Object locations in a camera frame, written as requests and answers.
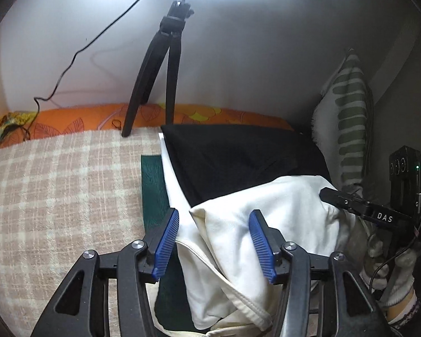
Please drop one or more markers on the folded white garment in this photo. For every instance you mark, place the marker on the folded white garment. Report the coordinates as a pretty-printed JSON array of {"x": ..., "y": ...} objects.
[{"x": 172, "y": 182}]

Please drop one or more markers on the folded black garment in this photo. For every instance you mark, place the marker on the folded black garment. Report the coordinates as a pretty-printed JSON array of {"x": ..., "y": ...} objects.
[{"x": 238, "y": 158}]

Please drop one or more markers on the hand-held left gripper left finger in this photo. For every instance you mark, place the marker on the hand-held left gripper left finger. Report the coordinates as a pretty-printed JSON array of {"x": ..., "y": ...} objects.
[{"x": 166, "y": 242}]

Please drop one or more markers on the small black tripod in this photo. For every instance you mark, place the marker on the small black tripod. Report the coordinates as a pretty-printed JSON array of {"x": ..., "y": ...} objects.
[{"x": 173, "y": 42}]

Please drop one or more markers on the person's right hand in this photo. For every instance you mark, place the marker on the person's right hand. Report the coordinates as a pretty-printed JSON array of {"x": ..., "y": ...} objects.
[{"x": 405, "y": 270}]

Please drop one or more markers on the green striped white pillow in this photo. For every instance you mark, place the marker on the green striped white pillow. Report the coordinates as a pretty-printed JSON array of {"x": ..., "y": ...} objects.
[{"x": 347, "y": 112}]

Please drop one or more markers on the person's right forearm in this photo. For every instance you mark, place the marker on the person's right forearm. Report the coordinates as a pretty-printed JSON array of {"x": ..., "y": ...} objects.
[{"x": 403, "y": 314}]

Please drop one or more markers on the beige plaid blanket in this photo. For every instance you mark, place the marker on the beige plaid blanket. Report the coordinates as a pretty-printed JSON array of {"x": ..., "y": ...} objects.
[{"x": 56, "y": 200}]

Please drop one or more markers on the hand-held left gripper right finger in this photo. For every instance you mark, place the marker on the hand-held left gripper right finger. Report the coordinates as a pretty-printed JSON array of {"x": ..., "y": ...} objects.
[{"x": 261, "y": 242}]

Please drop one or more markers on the folded dark green garment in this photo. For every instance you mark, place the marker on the folded dark green garment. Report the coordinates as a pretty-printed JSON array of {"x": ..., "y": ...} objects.
[{"x": 152, "y": 189}]

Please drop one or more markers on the orange leaf-print bed sheet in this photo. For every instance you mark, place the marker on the orange leaf-print bed sheet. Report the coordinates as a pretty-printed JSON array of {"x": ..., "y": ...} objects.
[{"x": 73, "y": 119}]

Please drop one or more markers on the white tank top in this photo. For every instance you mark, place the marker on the white tank top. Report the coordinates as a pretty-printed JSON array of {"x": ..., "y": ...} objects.
[{"x": 231, "y": 224}]

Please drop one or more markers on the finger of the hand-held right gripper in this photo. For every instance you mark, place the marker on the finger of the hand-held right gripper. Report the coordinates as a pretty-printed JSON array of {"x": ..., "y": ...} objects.
[{"x": 347, "y": 202}]

